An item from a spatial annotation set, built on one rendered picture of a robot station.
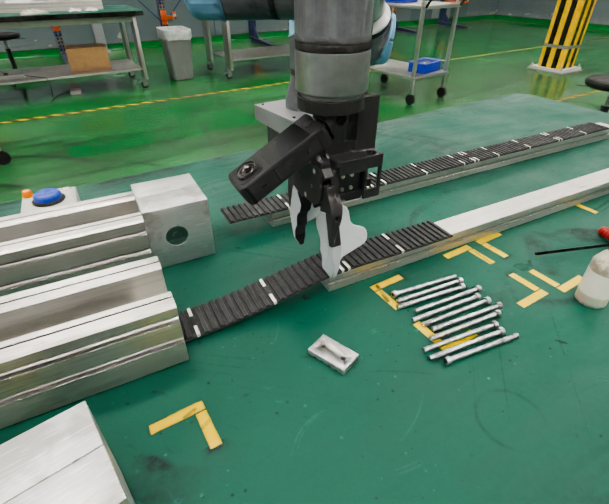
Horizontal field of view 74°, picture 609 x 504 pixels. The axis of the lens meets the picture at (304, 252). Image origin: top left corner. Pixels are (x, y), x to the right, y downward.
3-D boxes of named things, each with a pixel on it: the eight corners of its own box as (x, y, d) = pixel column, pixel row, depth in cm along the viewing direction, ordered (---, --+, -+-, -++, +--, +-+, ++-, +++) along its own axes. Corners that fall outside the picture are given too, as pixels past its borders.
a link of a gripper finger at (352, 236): (377, 272, 50) (369, 199, 47) (336, 287, 48) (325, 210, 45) (363, 266, 53) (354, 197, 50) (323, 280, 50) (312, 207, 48)
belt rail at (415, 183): (594, 133, 108) (599, 122, 107) (610, 137, 105) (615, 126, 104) (263, 216, 72) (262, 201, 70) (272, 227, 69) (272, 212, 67)
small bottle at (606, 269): (568, 297, 54) (605, 222, 48) (582, 287, 56) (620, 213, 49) (597, 313, 52) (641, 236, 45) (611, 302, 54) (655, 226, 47)
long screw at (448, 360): (447, 367, 45) (449, 361, 44) (441, 361, 46) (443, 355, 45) (519, 341, 48) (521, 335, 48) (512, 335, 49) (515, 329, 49)
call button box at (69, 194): (86, 215, 72) (74, 183, 69) (90, 242, 65) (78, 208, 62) (35, 226, 69) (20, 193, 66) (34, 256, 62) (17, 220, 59)
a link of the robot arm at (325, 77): (318, 57, 36) (279, 44, 42) (317, 110, 38) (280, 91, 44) (387, 50, 38) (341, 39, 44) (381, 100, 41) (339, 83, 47)
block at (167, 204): (194, 217, 72) (185, 167, 66) (215, 253, 63) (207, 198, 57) (142, 230, 68) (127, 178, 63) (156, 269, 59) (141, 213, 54)
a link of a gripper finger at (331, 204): (348, 247, 46) (338, 168, 43) (336, 250, 45) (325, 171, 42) (327, 239, 50) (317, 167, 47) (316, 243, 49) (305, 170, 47)
